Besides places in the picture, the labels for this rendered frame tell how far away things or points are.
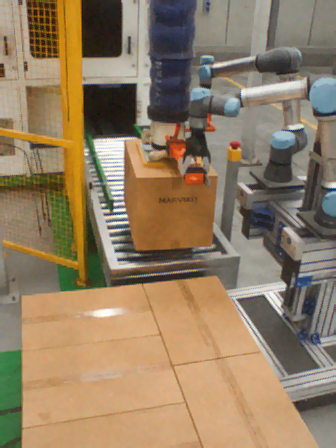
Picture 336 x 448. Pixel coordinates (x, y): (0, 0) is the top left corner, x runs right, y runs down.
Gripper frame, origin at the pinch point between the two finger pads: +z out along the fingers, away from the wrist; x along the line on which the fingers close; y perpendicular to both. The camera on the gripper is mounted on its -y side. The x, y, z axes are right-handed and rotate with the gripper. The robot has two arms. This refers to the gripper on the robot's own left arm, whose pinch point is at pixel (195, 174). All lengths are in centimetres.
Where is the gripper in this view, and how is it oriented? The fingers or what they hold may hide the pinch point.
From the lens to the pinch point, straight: 207.9
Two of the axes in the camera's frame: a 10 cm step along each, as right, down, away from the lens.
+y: -1.9, -4.6, 8.7
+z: -0.6, 8.9, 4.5
